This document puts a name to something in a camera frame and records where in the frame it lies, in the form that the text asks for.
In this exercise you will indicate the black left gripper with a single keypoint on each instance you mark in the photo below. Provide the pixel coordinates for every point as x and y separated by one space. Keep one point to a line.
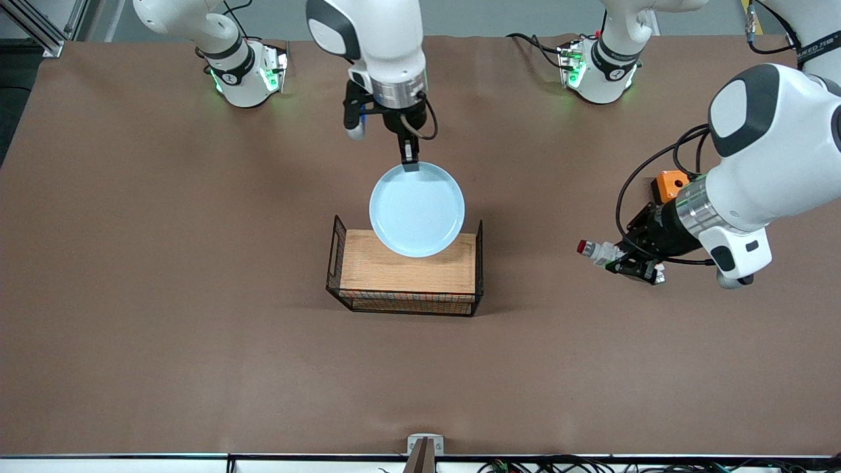
663 231

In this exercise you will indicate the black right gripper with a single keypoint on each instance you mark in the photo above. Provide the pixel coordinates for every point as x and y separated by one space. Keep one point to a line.
402 123

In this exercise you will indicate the light blue round plate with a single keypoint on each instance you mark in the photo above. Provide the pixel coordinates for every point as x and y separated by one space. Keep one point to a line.
417 210

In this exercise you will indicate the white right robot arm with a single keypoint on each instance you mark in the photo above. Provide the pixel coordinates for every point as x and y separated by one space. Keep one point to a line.
381 39

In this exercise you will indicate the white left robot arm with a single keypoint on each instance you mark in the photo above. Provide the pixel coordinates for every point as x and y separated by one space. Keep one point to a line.
775 164

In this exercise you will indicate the brown table cover sheet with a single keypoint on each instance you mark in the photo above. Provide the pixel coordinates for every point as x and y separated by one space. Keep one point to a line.
197 328

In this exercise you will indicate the orange button enclosure box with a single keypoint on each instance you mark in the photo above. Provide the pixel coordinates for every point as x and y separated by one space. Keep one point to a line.
669 186

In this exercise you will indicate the grey metal bracket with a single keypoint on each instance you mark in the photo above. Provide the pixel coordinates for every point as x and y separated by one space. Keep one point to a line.
439 447

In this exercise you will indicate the brown camera pole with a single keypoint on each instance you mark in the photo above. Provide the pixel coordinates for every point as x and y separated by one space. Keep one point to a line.
420 461

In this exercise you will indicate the aluminium frame profile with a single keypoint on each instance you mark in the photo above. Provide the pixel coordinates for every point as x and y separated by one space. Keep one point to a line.
39 33

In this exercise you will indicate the white table edge rail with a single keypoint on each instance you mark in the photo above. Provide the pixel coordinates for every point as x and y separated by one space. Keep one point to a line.
131 466

